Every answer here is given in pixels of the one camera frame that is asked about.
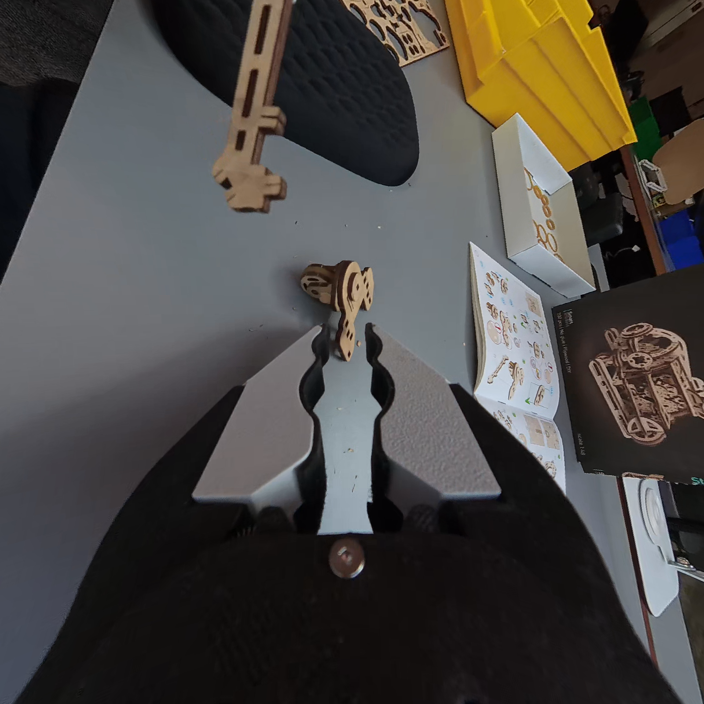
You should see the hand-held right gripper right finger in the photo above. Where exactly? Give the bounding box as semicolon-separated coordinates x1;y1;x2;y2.
364;322;502;534

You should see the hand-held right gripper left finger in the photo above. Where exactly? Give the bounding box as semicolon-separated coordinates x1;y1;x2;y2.
191;323;331;535

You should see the small wooden crank assembly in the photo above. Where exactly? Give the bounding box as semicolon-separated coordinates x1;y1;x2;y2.
300;260;375;363

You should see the long slotted wooden strip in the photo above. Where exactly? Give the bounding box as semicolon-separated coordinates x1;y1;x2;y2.
212;0;295;215

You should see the black model kit box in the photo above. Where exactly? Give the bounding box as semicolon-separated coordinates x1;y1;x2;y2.
551;267;704;478

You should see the open instruction booklet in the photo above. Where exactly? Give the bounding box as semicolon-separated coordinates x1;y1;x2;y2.
469;241;567;496

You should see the white plastic plate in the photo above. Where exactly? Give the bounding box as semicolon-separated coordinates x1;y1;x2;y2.
621;476;683;618

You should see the white cardboard box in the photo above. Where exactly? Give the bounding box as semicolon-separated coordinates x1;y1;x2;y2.
491;113;597;292

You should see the blue plastic crate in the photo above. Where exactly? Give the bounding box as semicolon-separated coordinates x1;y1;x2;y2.
656;210;704;271

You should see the black chair seat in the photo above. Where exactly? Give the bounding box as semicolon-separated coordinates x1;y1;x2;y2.
151;0;420;188

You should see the yellow plastic bin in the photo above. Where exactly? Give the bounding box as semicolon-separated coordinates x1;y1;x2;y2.
465;11;639;171
444;0;592;105

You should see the round wooden board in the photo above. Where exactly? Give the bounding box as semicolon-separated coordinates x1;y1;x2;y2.
653;118;704;205

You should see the green plastic crate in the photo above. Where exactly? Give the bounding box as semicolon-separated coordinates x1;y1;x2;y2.
630;98;662;161

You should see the laser-cut wooden part sheet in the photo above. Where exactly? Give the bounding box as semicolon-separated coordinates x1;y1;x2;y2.
341;0;451;68

